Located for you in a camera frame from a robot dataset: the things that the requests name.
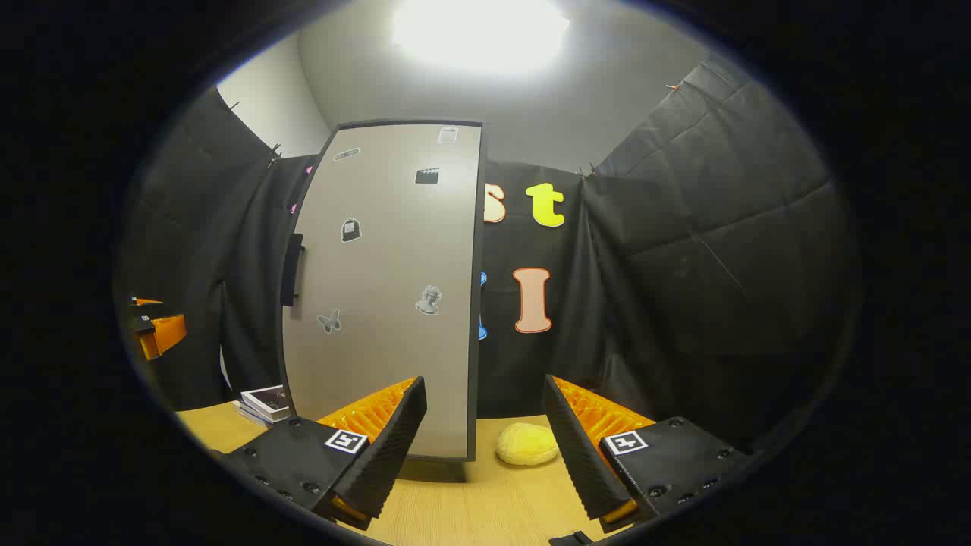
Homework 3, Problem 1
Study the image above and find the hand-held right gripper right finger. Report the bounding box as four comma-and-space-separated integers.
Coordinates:
542, 373, 759, 535

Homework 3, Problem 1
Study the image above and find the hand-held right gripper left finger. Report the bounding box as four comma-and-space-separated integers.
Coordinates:
220, 375, 428, 532

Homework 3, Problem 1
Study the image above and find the black cabinet door handle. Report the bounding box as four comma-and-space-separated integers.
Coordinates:
280, 233, 306, 308

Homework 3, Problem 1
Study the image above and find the grey cabinet door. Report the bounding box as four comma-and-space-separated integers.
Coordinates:
281, 121, 480, 460

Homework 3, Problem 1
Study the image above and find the yellow round sponge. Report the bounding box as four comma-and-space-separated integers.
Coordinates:
495, 422, 561, 466

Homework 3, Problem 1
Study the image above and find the white portrait cover book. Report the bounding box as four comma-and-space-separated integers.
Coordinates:
241, 384, 293, 419

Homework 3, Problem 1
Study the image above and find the black backdrop cloth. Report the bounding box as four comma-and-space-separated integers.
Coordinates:
114, 53, 862, 456

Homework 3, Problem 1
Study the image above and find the large ceiling light panel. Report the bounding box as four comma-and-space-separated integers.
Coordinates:
391, 0, 571, 75

